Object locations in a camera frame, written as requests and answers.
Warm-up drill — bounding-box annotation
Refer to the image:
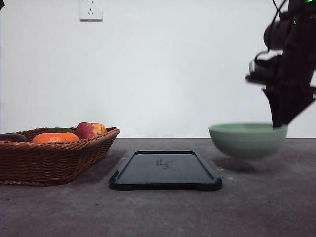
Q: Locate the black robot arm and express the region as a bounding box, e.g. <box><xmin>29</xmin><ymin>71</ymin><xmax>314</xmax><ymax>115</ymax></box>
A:
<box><xmin>246</xmin><ymin>0</ymin><xmax>316</xmax><ymax>128</ymax></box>

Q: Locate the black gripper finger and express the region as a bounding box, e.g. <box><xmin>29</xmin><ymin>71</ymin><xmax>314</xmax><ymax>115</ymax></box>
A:
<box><xmin>262</xmin><ymin>88</ymin><xmax>285</xmax><ymax>129</ymax></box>
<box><xmin>282</xmin><ymin>88</ymin><xmax>315</xmax><ymax>126</ymax></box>

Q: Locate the dark green rectangular tray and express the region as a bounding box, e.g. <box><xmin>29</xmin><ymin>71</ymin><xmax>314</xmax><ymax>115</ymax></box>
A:
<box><xmin>109</xmin><ymin>151</ymin><xmax>222</xmax><ymax>191</ymax></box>

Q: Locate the dark purple fruit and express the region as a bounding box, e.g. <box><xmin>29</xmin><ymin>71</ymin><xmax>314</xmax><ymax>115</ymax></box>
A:
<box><xmin>0</xmin><ymin>133</ymin><xmax>26</xmax><ymax>142</ymax></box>

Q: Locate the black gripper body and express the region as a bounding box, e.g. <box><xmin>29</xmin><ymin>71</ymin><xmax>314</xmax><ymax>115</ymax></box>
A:
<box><xmin>245</xmin><ymin>47</ymin><xmax>316</xmax><ymax>95</ymax></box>

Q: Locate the orange tangerine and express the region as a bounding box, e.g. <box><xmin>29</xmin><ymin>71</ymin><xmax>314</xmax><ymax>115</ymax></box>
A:
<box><xmin>31</xmin><ymin>133</ymin><xmax>80</xmax><ymax>143</ymax></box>

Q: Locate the brown wicker basket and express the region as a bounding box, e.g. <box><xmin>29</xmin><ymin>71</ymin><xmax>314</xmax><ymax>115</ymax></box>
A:
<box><xmin>0</xmin><ymin>122</ymin><xmax>120</xmax><ymax>186</ymax></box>

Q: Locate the white wall socket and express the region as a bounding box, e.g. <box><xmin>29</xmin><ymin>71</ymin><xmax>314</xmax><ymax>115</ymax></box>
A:
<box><xmin>79</xmin><ymin>0</ymin><xmax>103</xmax><ymax>21</ymax></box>

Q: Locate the red yellow apple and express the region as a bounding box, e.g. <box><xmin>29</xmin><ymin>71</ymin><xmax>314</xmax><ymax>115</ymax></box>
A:
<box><xmin>76</xmin><ymin>122</ymin><xmax>107</xmax><ymax>140</ymax></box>

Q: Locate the light green ceramic bowl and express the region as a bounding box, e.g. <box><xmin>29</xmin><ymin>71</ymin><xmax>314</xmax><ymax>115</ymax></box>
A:
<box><xmin>209</xmin><ymin>123</ymin><xmax>288</xmax><ymax>159</ymax></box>

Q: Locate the dark green avocado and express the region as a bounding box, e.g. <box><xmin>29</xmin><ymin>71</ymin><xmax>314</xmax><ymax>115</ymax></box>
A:
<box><xmin>46</xmin><ymin>127</ymin><xmax>74</xmax><ymax>133</ymax></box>

